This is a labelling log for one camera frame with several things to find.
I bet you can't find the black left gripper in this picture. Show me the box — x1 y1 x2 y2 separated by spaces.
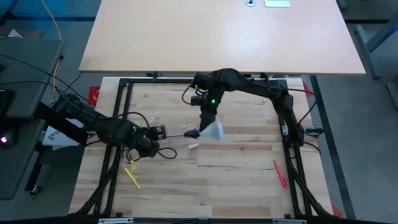
123 123 167 146

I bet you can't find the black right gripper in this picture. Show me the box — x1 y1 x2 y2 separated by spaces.
198 89 223 132

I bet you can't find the white lightbulb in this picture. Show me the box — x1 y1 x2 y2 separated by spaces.
200 120 224 142

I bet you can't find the yellow marker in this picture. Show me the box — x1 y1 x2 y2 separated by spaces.
124 167 142 190

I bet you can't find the light wooden desk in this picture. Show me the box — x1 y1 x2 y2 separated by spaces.
78 0 367 77

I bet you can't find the red marker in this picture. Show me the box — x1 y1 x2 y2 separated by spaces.
273 159 287 189

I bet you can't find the white printed sheet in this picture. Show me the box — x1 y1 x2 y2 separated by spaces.
41 117 85 151

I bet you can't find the black caster wheel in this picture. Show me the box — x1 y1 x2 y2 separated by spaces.
29 184 44 197

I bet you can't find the white desk plate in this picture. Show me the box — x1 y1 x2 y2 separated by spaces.
263 0 291 9

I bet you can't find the dark grey desk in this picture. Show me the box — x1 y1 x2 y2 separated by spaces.
0 39 65 200

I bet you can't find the black computer mouse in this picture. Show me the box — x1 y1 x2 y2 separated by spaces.
0 128 17 149

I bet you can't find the black keyboard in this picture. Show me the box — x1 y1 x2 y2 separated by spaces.
0 89 16 118

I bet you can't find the clear lamp cable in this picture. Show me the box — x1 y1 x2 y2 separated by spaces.
141 116 194 149

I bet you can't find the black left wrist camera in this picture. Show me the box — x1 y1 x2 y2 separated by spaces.
136 139 160 159

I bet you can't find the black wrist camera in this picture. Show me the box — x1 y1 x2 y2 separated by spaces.
136 139 160 159
190 95 205 107

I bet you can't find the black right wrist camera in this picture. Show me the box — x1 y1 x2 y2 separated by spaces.
190 95 205 107

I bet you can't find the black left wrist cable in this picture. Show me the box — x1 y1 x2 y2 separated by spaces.
125 145 178 163

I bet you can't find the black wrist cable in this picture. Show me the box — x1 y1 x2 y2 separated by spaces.
181 83 200 106
125 145 178 163

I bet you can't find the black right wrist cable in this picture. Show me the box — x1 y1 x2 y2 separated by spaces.
181 83 200 106

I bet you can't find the black aluminium frame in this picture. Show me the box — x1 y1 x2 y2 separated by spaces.
70 77 340 219

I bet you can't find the red corner bracket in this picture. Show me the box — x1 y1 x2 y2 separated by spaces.
87 86 101 106
303 83 315 98
330 203 345 219

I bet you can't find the black power cable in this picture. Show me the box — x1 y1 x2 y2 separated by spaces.
296 93 325 155

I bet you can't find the thin black desk cable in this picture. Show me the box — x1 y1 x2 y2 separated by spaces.
0 54 90 102

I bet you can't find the yellow cable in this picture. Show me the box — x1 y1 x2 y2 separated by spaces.
39 0 63 98

